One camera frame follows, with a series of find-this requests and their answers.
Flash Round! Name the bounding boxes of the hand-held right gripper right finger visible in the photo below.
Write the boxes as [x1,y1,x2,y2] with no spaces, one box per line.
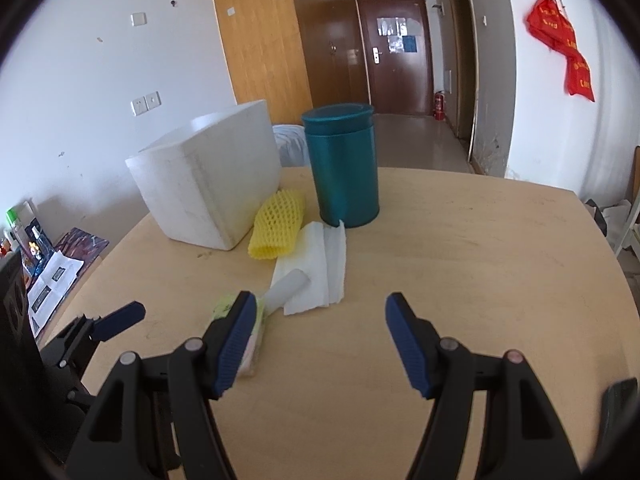
[385,291,583,480]

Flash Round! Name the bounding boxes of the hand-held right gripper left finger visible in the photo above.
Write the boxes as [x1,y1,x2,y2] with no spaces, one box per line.
[65,290,258,480]

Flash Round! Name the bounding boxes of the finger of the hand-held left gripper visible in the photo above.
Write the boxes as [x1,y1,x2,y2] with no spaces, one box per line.
[92,301,147,342]
[40,314,101,367]

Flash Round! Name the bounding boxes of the printed tissue packet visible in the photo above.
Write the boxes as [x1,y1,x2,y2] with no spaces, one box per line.
[210,294,268,378]

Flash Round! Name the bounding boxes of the translucent white plastic tube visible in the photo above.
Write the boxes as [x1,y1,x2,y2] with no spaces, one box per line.
[262,269,312,317]

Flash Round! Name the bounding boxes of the yellow foam net sleeve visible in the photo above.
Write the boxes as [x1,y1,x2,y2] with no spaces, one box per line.
[248,189,306,261]

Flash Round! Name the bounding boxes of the white foam box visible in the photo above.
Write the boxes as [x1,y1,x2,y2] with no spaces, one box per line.
[125,100,283,251]

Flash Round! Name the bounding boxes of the white paper leaflet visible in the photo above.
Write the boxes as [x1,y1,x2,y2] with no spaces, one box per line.
[27,252,85,338]

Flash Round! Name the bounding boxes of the printed dark tablecloth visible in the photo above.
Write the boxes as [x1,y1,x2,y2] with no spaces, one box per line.
[30,227,110,341]

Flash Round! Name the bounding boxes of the dark blue box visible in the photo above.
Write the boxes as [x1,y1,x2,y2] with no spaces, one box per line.
[22,217,55,276]

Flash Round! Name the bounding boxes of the white paper napkin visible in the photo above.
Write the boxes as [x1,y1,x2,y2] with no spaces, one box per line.
[271,220,347,317]

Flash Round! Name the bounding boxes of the green capped spray bottle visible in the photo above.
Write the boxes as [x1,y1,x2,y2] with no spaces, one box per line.
[6,200,33,233]

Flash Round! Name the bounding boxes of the teal metal canister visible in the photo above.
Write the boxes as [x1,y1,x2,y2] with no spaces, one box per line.
[301,102,381,228]

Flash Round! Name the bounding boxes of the light blue cloth heap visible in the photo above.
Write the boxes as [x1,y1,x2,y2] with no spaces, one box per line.
[271,122,307,167]

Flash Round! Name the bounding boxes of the white scrap pile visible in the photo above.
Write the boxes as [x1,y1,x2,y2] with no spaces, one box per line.
[585,199,640,267]

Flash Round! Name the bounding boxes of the dark brown door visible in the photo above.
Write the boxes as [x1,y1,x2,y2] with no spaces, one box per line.
[356,0,435,117]

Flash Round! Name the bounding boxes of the leaning wooden boards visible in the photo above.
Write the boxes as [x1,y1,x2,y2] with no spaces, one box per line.
[622,145,640,206]

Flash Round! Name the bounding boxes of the wooden wardrobe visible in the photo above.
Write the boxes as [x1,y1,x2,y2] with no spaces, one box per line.
[207,0,371,126]

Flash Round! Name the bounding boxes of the red plastic bag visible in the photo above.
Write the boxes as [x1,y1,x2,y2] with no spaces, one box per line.
[526,0,576,54]
[566,50,596,103]

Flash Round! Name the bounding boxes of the double white wall socket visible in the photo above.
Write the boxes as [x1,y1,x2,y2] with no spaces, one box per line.
[131,91,162,117]

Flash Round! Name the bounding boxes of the wooden door frame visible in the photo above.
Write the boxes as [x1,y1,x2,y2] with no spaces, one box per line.
[446,0,479,146]

